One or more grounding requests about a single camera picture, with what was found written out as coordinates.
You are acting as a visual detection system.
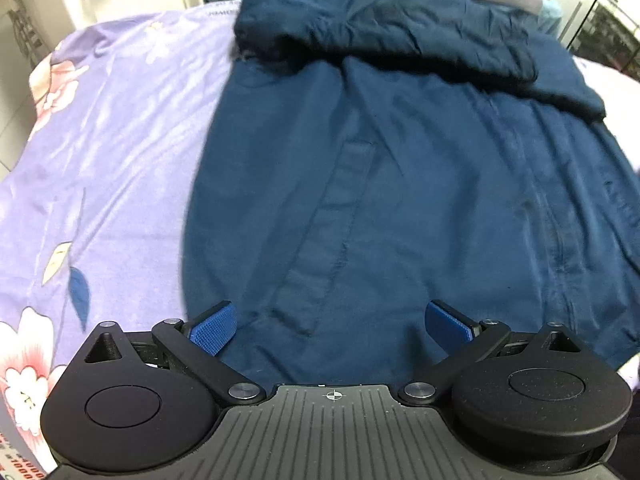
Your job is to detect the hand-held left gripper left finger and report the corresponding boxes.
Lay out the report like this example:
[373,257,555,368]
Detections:
[85,301,266,404]

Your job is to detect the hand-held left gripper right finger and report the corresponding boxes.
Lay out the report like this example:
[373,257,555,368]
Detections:
[400,300,584,404]

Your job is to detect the navy blue large garment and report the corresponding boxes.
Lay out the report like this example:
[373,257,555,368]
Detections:
[180,0,640,387]

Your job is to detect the purple floral bed sheet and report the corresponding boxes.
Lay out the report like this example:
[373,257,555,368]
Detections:
[0,0,640,476]

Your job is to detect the printed paper sheet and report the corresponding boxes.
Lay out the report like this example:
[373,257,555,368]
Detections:
[0,430,53,480]

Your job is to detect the black wire rack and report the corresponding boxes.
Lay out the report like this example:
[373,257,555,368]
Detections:
[567,0,640,83]

